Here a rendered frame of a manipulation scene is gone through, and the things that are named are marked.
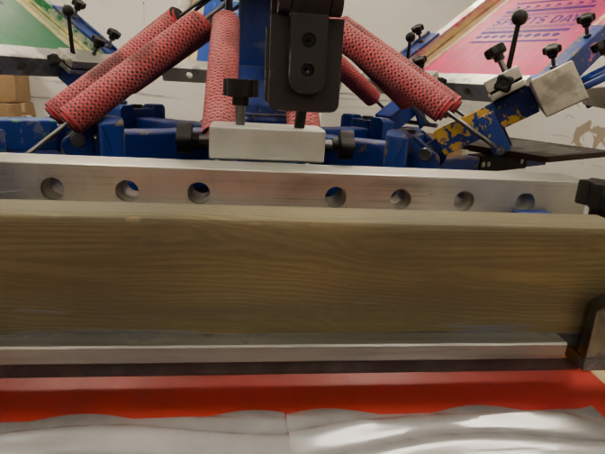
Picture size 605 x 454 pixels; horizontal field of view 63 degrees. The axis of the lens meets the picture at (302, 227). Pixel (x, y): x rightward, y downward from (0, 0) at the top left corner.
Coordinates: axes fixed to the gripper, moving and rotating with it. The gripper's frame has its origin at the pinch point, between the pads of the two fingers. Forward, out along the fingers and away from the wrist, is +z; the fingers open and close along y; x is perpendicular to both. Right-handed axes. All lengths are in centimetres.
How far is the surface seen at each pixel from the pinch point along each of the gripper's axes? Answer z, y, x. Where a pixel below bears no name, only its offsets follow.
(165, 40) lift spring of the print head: -5, -66, -16
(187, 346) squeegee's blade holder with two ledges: 13.8, 3.0, -5.3
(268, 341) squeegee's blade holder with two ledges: 13.8, 2.6, -1.2
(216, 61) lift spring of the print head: -1, -56, -7
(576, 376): 17.9, 0.2, 18.9
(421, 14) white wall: -56, -413, 144
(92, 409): 17.8, 2.6, -10.4
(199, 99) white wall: 23, -413, -42
